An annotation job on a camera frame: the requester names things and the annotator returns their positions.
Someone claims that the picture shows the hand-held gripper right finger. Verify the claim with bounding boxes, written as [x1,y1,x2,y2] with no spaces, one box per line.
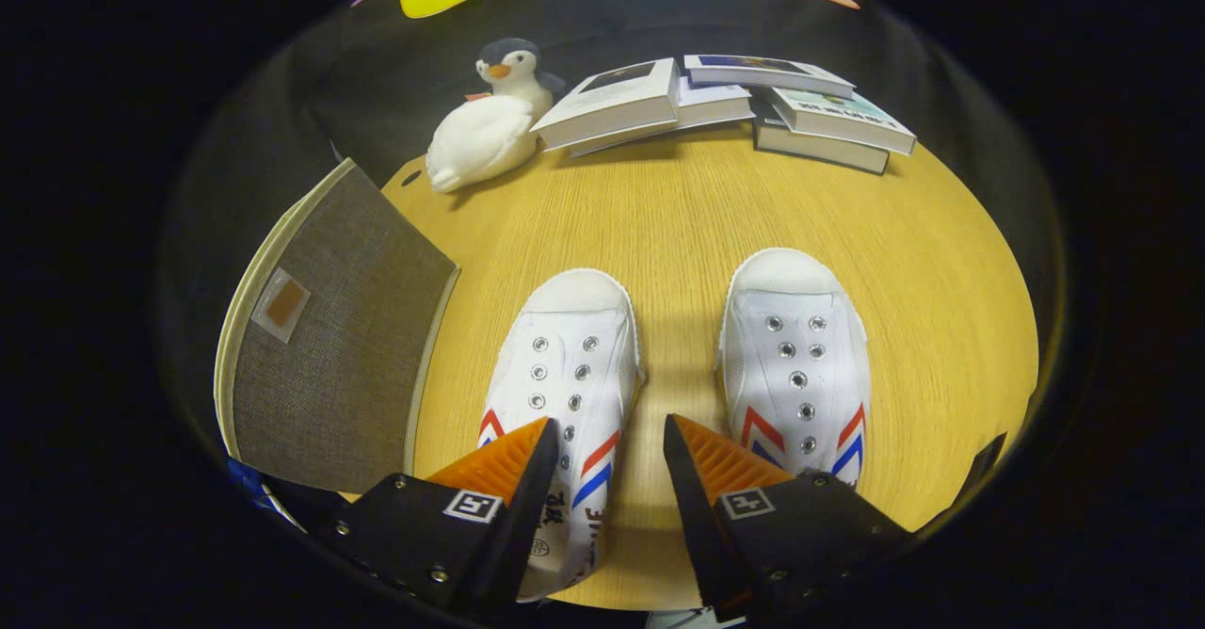
[663,412,912,622]

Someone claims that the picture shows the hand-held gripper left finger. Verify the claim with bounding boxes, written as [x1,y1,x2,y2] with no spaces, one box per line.
[325,416,560,616]

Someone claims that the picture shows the white canvas shoe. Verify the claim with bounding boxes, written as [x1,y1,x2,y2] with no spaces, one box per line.
[718,248,872,489]
[477,268,646,604]

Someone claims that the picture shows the grey fabric storage box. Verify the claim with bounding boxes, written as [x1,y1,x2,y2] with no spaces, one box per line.
[215,158,462,493]

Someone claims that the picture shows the blue and white device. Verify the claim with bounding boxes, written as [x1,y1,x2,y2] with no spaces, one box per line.
[226,458,307,531]

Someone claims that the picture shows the round white plush toy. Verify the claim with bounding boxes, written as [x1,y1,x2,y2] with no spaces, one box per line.
[426,94,539,194]

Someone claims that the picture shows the dark grey book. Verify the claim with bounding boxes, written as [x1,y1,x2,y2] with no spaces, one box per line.
[753,106,891,176]

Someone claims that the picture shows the thin white book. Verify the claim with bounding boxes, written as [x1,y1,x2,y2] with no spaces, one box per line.
[570,78,756,159]

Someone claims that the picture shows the teal cover book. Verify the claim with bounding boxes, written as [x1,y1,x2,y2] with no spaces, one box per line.
[764,86,917,156]

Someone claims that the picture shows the blue cover book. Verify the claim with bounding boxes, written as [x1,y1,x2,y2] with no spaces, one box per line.
[683,54,856,100]

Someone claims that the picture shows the penguin plush toy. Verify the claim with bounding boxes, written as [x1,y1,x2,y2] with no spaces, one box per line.
[466,38,566,121]

